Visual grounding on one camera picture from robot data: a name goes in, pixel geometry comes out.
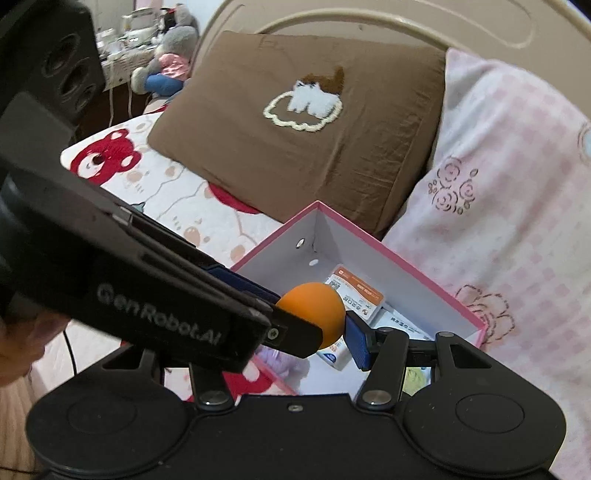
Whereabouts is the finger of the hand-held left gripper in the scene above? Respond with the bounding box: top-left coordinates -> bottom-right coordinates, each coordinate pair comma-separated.
256,305 -> 324,360
203,264 -> 283,306

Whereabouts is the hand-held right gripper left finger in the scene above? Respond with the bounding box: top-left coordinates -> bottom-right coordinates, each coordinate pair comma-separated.
102,345 -> 237,412

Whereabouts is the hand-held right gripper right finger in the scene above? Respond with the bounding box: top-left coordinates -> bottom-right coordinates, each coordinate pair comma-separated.
344,310 -> 502,411

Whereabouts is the purple plush toy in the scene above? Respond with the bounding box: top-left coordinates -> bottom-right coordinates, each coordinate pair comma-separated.
252,344 -> 310,393

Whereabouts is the orange ball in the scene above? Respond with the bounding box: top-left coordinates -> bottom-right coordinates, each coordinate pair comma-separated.
276,281 -> 347,349

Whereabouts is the white orange card packet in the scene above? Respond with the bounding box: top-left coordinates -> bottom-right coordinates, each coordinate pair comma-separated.
325,264 -> 385,321

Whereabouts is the green yarn ball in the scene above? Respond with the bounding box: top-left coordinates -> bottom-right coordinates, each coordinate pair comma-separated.
401,366 -> 434,398

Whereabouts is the pink cardboard box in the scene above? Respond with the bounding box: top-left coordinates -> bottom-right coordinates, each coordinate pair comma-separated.
230,200 -> 488,398

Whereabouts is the person's left hand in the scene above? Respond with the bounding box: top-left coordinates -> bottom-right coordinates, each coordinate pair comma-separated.
0,318 -> 47,387

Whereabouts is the white blue wet wipes pack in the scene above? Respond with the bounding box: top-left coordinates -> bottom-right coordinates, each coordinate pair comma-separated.
376,307 -> 437,342

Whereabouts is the brown pillow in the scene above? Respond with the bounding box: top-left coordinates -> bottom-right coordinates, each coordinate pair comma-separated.
147,30 -> 446,241

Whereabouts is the pink checked quilt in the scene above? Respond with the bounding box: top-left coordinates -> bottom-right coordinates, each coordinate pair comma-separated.
381,46 -> 591,480

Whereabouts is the table with patterned cloth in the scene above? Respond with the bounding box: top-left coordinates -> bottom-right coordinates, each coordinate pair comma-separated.
99,41 -> 160,93

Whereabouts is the grey plush toy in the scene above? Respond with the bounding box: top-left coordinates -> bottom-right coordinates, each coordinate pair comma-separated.
130,2 -> 199,97

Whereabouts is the white tabletop appliance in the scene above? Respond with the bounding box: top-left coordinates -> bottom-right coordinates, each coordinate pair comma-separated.
121,7 -> 160,44

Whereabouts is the beige bed headboard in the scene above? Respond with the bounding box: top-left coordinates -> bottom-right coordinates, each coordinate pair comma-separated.
189,0 -> 591,125

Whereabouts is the black cable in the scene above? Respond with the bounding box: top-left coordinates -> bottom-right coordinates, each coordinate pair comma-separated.
60,320 -> 79,377

